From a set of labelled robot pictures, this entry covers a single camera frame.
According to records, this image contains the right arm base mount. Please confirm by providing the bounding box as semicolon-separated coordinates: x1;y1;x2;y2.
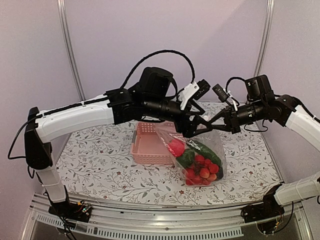
240;202;285;223

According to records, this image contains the orange red pepper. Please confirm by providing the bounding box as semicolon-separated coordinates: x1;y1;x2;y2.
167;138;186;158

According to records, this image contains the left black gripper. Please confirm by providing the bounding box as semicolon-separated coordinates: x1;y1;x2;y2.
144;95;215;138

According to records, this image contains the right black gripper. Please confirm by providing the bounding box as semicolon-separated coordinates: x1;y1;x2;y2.
209;99;266;134

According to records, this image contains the green cucumber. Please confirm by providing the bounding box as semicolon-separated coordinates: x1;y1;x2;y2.
187;140;222;167

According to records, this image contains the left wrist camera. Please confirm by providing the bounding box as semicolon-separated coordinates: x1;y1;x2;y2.
135;67;211;111

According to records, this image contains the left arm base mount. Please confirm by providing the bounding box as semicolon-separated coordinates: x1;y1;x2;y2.
48;200;93;223

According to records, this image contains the red lychee bunch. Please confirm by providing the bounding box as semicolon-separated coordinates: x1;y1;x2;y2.
183;154;220;187

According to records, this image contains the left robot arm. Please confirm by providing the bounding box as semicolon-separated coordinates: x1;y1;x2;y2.
24;88;213;217

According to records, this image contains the clear zip top bag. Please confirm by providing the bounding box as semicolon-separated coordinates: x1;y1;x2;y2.
154;121;228;186

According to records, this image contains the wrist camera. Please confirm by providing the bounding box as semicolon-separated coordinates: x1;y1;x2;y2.
212;74;276;111
135;67;211;111

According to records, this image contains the pink plastic basket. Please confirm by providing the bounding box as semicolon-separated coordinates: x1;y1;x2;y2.
130;122;173;165

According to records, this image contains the left aluminium frame post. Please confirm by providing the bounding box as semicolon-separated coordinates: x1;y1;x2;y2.
56;0;86;101

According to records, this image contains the floral tablecloth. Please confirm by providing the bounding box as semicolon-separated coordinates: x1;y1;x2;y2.
56;121;283;206

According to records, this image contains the green avocado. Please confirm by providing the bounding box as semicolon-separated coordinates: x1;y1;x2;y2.
176;148;195;169

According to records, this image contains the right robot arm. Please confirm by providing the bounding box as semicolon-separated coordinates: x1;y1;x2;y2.
188;94;320;222

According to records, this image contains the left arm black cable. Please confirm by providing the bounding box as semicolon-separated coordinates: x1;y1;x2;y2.
119;49;196;91

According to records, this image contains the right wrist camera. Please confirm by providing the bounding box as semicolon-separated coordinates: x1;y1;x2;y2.
212;74;276;111

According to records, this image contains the aluminium frame post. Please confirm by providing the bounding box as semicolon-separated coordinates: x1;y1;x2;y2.
56;0;86;101
253;0;275;76

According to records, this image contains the aluminium front rail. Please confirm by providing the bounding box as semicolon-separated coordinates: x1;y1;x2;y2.
21;193;314;240

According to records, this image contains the right aluminium frame post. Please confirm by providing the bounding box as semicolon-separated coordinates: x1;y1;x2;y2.
253;0;275;76

